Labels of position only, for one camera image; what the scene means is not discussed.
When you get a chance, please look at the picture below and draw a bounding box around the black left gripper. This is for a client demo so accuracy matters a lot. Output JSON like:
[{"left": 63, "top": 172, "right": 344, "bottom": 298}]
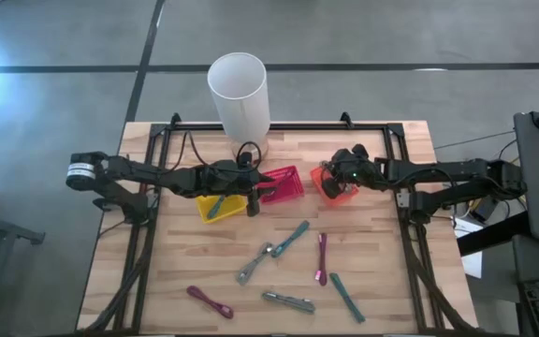
[{"left": 201, "top": 152, "right": 275, "bottom": 217}]

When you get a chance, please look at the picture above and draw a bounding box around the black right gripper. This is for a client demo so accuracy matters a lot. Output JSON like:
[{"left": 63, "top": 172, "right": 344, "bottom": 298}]
[{"left": 320, "top": 144, "right": 383, "bottom": 200}]

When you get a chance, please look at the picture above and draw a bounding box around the orange plastic basket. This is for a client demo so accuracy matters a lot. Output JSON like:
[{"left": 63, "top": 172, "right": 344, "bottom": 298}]
[{"left": 310, "top": 166, "right": 360, "bottom": 209}]

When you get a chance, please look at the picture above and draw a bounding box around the red plastic basket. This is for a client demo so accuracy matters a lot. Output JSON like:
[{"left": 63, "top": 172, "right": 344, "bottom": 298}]
[{"left": 255, "top": 164, "right": 306, "bottom": 205}]

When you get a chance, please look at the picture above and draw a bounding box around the yellow plastic basket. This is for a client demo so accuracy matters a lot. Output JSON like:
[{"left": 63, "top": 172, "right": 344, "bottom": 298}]
[{"left": 195, "top": 194, "right": 248, "bottom": 225}]

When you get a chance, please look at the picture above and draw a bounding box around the white shade wooden base lamp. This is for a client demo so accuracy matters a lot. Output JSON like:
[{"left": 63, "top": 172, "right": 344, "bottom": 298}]
[{"left": 207, "top": 51, "right": 270, "bottom": 165}]

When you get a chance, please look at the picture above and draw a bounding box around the black power adapter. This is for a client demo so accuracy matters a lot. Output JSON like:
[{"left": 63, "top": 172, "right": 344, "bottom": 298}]
[{"left": 471, "top": 196, "right": 501, "bottom": 224}]

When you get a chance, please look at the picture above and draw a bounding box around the white paper sheet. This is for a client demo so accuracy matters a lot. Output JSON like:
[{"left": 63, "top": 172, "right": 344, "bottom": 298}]
[{"left": 456, "top": 215, "right": 485, "bottom": 280}]

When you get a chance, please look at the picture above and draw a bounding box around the black aluminium table frame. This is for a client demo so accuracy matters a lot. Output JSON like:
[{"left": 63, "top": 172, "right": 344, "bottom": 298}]
[{"left": 112, "top": 122, "right": 444, "bottom": 336}]

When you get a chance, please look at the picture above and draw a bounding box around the black cable bundle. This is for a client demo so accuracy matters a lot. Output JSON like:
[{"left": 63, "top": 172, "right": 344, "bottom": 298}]
[
  {"left": 84, "top": 224, "right": 153, "bottom": 332},
  {"left": 405, "top": 233, "right": 475, "bottom": 334}
]

